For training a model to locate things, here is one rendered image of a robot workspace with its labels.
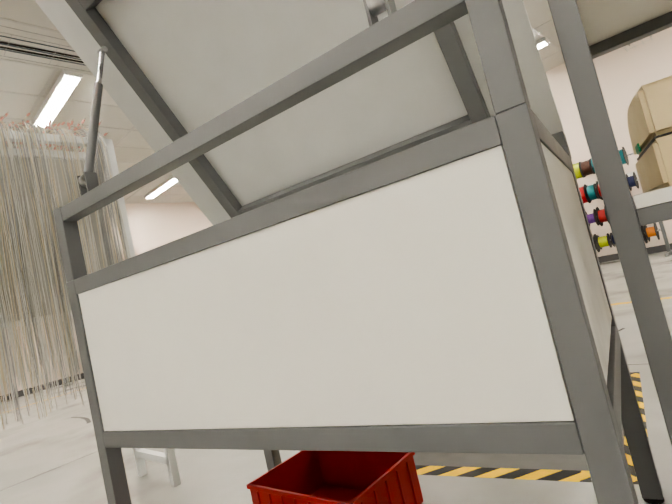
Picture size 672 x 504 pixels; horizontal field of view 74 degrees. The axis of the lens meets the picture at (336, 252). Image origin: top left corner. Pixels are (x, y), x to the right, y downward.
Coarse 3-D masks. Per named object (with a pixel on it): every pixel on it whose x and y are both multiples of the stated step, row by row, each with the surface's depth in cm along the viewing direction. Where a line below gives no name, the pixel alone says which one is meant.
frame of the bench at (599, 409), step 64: (512, 128) 56; (320, 192) 73; (576, 320) 54; (576, 384) 54; (192, 448) 95; (256, 448) 84; (320, 448) 76; (384, 448) 69; (448, 448) 64; (512, 448) 59; (576, 448) 55; (640, 448) 99
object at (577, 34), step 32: (576, 0) 82; (608, 0) 84; (640, 0) 87; (576, 32) 66; (608, 32) 99; (640, 32) 98; (576, 64) 66; (576, 96) 66; (608, 128) 65; (608, 160) 65; (608, 192) 65; (640, 224) 64; (640, 256) 63; (640, 288) 64; (640, 320) 64
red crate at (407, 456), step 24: (312, 456) 144; (336, 456) 140; (360, 456) 134; (384, 456) 128; (408, 456) 120; (264, 480) 129; (288, 480) 135; (312, 480) 142; (336, 480) 142; (360, 480) 135; (384, 480) 111; (408, 480) 118
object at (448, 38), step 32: (96, 0) 120; (96, 32) 125; (448, 32) 98; (128, 64) 129; (448, 64) 102; (160, 96) 136; (480, 96) 105; (448, 128) 111; (192, 160) 144; (224, 192) 149; (288, 192) 140
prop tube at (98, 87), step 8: (96, 88) 120; (96, 96) 120; (96, 104) 119; (96, 112) 118; (96, 120) 118; (96, 128) 117; (88, 136) 116; (96, 136) 117; (88, 144) 115; (96, 144) 117; (88, 152) 114; (88, 160) 114; (88, 168) 113; (80, 176) 113; (80, 184) 113
